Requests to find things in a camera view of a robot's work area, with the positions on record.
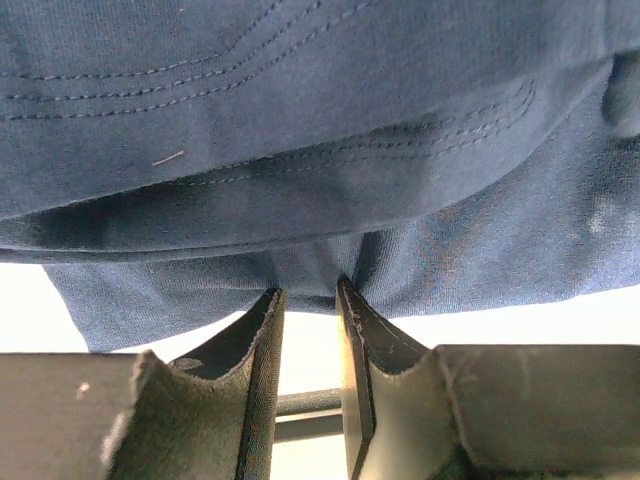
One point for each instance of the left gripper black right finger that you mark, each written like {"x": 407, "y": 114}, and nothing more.
{"x": 482, "y": 411}

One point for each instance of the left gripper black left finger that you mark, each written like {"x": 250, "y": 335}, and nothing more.
{"x": 208, "y": 415}

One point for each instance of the navy blue t-shirt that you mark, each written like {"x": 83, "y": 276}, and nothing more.
{"x": 168, "y": 161}

